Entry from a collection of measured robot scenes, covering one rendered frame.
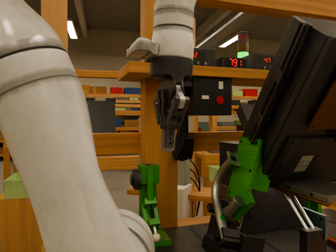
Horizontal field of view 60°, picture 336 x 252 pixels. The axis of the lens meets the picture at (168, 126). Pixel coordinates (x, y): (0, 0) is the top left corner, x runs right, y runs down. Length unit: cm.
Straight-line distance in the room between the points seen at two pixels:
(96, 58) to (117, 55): 78
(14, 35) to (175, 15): 27
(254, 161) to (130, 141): 55
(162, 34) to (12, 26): 25
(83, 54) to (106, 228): 1089
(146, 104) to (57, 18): 45
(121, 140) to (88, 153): 97
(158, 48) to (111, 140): 80
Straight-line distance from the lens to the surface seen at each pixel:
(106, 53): 1112
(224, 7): 147
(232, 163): 99
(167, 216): 127
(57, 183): 29
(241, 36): 144
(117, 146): 125
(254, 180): 97
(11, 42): 31
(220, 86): 119
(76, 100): 31
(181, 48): 49
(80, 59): 1109
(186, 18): 51
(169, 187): 124
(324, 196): 91
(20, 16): 34
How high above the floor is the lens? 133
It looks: 1 degrees down
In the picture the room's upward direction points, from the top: straight up
